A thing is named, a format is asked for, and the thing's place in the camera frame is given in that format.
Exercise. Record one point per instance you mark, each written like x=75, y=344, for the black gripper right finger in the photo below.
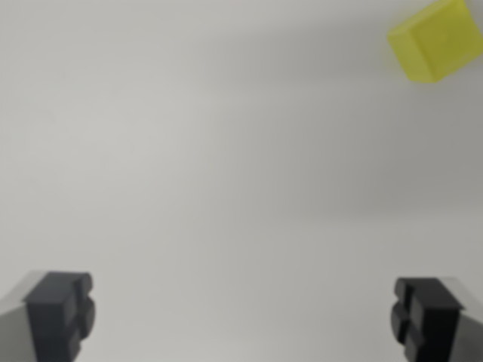
x=430, y=320

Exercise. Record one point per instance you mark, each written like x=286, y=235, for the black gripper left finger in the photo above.
x=53, y=316

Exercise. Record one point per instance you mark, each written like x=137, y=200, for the yellow cube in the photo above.
x=437, y=39

